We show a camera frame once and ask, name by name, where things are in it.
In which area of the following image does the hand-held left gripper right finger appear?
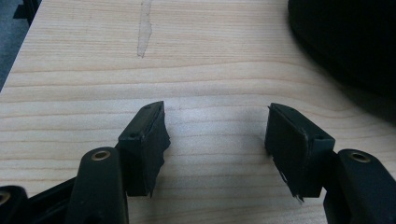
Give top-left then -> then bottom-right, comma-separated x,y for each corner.
263,102 -> 336,203

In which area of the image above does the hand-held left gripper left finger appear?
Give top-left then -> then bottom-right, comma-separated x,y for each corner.
117,100 -> 172,199

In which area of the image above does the black cloth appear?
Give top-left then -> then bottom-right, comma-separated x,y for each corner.
287,0 -> 396,97

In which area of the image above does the dark furniture piece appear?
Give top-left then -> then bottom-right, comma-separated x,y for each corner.
12,0 -> 43,26

